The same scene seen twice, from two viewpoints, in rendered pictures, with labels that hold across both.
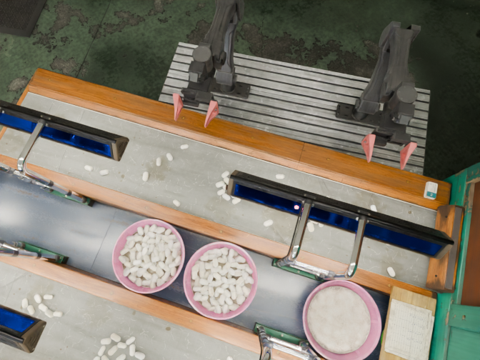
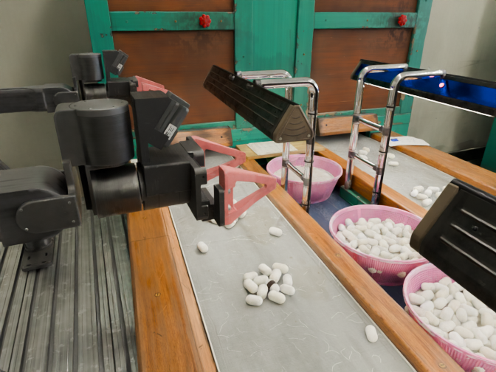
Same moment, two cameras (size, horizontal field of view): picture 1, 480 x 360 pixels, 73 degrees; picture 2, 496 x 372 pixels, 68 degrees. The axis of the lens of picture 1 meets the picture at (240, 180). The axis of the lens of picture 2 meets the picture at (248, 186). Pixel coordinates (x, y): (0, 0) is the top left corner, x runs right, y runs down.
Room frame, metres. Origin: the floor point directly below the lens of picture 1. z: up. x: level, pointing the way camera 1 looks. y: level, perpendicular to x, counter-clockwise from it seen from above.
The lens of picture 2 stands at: (0.77, 0.47, 1.25)
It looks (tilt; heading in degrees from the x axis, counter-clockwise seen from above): 25 degrees down; 230
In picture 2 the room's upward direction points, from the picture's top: straight up
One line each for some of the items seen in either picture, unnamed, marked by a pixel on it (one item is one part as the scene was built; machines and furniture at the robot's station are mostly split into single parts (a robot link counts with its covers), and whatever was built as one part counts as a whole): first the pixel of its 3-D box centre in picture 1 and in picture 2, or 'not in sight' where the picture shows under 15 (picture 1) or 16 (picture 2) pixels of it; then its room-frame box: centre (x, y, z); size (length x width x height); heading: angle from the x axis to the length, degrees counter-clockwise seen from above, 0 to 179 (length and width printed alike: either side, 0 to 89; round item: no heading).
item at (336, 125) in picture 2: not in sight; (347, 124); (-0.57, -0.44, 0.83); 0.30 x 0.06 x 0.07; 158
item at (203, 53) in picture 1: (208, 57); (76, 159); (0.68, 0.07, 1.12); 0.12 x 0.09 x 0.12; 162
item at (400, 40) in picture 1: (395, 63); (7, 114); (0.66, -0.54, 1.05); 0.30 x 0.09 x 0.12; 162
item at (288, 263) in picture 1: (313, 244); (271, 155); (0.10, -0.23, 0.90); 0.20 x 0.19 x 0.45; 68
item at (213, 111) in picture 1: (205, 112); (217, 164); (0.51, 0.09, 1.07); 0.09 x 0.07 x 0.07; 162
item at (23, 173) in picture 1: (50, 161); not in sight; (0.45, 0.68, 0.90); 0.20 x 0.19 x 0.45; 68
